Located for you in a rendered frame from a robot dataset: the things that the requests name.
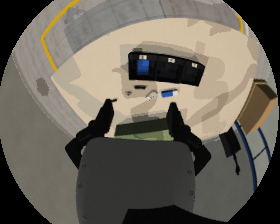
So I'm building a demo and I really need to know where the blue and white eraser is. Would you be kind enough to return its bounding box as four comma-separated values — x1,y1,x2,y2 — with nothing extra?
161,89,178,98

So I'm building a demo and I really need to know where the white domino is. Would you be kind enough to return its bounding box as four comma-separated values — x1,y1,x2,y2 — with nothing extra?
145,90,158,102

